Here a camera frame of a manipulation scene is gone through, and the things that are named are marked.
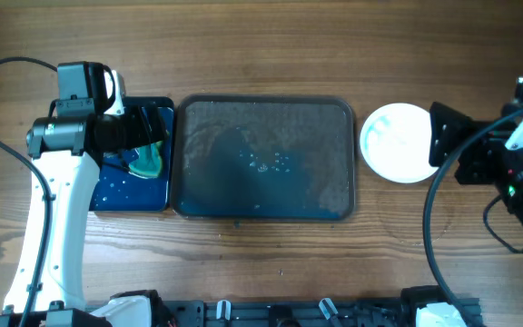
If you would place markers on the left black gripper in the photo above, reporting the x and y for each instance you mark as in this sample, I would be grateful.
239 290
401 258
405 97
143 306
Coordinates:
135 116

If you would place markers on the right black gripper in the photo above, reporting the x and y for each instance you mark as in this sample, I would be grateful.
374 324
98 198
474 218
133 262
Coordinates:
463 146

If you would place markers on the green yellow sponge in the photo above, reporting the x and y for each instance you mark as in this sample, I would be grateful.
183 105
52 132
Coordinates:
150 160

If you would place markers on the white plate top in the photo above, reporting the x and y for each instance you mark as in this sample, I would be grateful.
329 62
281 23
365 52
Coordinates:
395 143

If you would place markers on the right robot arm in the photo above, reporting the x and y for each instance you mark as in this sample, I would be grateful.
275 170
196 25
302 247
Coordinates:
509 183

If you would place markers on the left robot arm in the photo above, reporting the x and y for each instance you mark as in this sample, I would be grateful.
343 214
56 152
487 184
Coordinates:
65 154

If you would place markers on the small blue tray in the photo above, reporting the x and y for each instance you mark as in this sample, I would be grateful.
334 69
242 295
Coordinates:
117 190

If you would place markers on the large dark serving tray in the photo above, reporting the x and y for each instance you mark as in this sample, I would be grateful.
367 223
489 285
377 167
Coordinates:
264 157

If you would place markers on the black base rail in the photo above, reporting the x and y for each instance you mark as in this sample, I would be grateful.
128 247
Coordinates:
415 310

